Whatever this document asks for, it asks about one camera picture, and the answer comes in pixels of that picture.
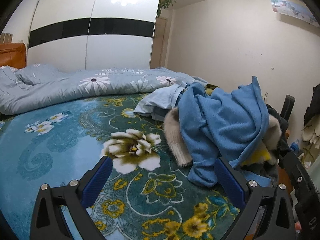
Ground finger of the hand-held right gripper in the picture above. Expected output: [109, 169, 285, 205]
[279, 152, 313, 196]

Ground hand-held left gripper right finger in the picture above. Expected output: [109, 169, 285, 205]
[214, 157, 297, 240]

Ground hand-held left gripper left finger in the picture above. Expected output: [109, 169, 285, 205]
[30, 156, 113, 240]

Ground blue sweater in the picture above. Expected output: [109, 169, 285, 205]
[178, 76, 273, 188]

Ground hanging dark clothes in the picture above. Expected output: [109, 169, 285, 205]
[303, 83, 320, 126]

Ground plastic bottle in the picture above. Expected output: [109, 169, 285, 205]
[289, 139, 301, 153]

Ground yellow cloth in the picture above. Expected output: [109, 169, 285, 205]
[241, 142, 272, 167]

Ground cream cloth bag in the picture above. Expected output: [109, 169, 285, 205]
[301, 118, 320, 145]

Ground teal floral blanket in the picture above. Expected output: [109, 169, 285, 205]
[0, 84, 284, 240]

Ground beige fluffy garment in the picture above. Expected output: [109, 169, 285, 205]
[164, 106, 282, 167]

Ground light blue floral quilt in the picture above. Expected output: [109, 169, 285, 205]
[0, 64, 208, 116]

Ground light blue shirt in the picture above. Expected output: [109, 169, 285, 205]
[134, 81, 193, 121]

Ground white wardrobe with black stripe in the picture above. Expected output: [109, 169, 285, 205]
[26, 0, 163, 72]

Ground beige wooden door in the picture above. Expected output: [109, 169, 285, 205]
[149, 17, 168, 69]

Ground orange wooden headboard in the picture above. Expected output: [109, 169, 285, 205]
[0, 42, 27, 70]

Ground green houseplant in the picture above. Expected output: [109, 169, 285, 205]
[157, 0, 174, 18]

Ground covered wall air conditioner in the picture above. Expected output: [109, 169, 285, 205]
[270, 0, 318, 28]

